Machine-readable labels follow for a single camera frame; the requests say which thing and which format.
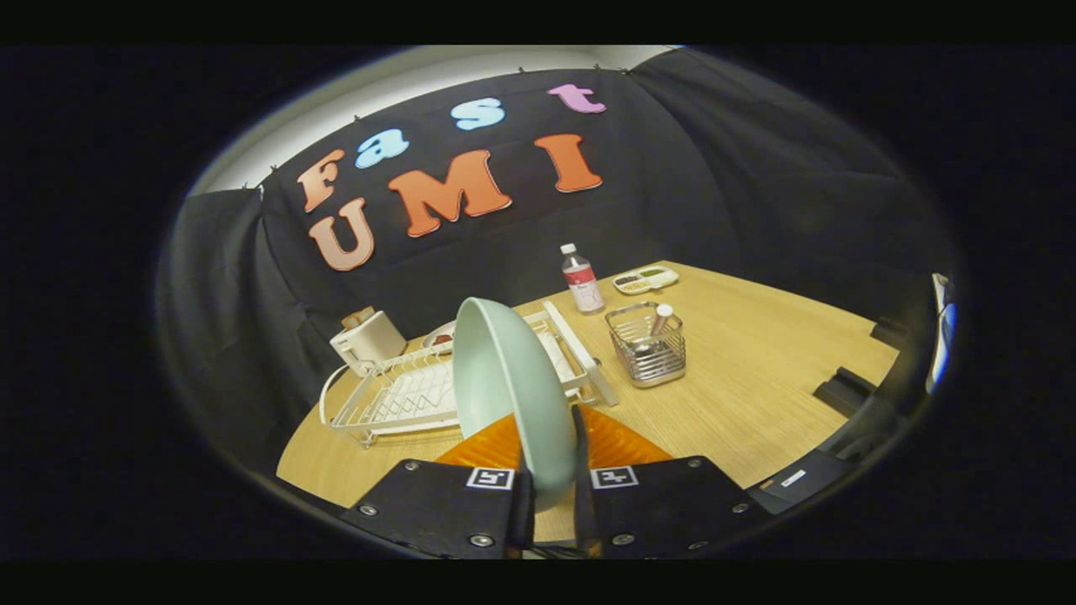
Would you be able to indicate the pale green plate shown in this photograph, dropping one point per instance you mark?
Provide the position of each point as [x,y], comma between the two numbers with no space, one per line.
[504,378]

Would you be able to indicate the white plate with meat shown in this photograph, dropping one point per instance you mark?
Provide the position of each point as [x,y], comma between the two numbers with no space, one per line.
[437,334]

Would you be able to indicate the white toaster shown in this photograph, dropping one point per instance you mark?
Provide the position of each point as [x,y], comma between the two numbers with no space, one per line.
[370,340]

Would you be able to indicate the white divided condiment tray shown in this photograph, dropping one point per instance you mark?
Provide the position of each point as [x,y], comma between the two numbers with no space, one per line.
[647,280]

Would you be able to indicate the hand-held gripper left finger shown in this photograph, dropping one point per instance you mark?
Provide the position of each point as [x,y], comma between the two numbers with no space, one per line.
[437,512]

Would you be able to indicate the black backdrop cloth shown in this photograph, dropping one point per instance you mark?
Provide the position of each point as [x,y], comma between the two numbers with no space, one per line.
[714,168]

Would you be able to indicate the clear bottle with red label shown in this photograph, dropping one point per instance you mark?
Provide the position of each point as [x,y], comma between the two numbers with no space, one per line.
[582,281]

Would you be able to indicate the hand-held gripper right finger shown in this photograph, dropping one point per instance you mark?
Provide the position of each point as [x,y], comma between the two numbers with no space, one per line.
[582,504]

